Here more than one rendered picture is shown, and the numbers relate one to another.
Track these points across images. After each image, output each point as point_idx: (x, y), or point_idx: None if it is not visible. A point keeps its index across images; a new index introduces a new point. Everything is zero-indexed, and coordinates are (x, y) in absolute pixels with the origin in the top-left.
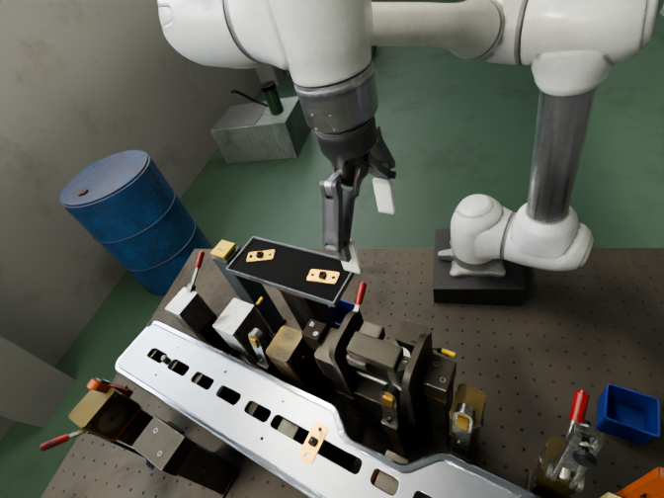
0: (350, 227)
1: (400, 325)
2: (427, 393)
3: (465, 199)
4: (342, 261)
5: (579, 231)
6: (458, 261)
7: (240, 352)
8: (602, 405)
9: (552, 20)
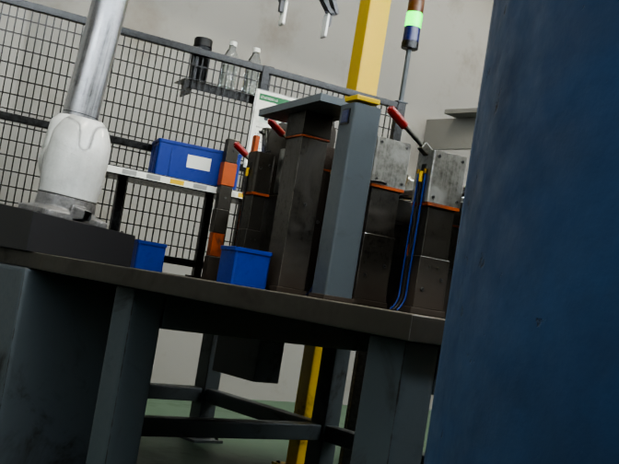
0: (323, 8)
1: (263, 152)
2: None
3: (83, 117)
4: (327, 29)
5: None
6: (94, 208)
7: (397, 208)
8: (151, 254)
9: None
